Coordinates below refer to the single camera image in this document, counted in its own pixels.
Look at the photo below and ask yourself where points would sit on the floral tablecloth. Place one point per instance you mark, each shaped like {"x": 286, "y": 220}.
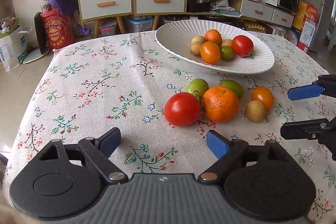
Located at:
{"x": 92, "y": 108}

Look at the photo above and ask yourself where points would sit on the green tomato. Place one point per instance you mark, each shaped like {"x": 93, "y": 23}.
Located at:
{"x": 195, "y": 86}
{"x": 227, "y": 53}
{"x": 233, "y": 87}

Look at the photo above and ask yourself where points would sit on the long wooden sideboard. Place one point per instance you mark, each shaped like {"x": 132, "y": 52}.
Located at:
{"x": 257, "y": 11}

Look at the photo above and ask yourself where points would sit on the black upright panel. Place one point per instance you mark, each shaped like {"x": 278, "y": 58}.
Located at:
{"x": 40, "y": 35}

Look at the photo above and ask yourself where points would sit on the red tomato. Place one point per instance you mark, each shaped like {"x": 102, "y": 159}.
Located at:
{"x": 242, "y": 46}
{"x": 182, "y": 108}

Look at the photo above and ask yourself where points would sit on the yellow egg carton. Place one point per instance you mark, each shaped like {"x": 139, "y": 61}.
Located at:
{"x": 253, "y": 26}

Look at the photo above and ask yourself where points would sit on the black box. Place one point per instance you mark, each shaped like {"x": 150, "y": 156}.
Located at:
{"x": 199, "y": 6}

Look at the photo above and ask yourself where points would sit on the orange cardboard box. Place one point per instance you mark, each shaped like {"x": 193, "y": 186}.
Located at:
{"x": 305, "y": 24}

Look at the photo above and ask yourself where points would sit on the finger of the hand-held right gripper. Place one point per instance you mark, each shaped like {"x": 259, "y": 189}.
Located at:
{"x": 296, "y": 130}
{"x": 304, "y": 92}

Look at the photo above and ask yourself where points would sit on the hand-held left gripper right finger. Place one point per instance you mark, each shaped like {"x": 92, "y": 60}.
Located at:
{"x": 218, "y": 144}

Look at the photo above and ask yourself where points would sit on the white paper bag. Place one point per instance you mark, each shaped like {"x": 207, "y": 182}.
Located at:
{"x": 11, "y": 49}

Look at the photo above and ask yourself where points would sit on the mandarin orange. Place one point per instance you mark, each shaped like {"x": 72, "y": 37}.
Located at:
{"x": 213, "y": 36}
{"x": 221, "y": 103}

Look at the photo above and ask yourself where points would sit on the red snack bucket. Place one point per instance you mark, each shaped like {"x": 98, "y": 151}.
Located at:
{"x": 56, "y": 31}

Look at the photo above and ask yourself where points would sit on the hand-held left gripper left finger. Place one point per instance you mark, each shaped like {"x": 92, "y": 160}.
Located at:
{"x": 109, "y": 141}

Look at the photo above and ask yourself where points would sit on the white ribbed plate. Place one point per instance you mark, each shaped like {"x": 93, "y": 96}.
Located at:
{"x": 173, "y": 39}

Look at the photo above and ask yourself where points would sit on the orange tomato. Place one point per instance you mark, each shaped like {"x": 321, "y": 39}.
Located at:
{"x": 262, "y": 97}
{"x": 210, "y": 53}

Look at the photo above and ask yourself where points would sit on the clear storage box blue lid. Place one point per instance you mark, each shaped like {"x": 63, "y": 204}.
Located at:
{"x": 139, "y": 25}

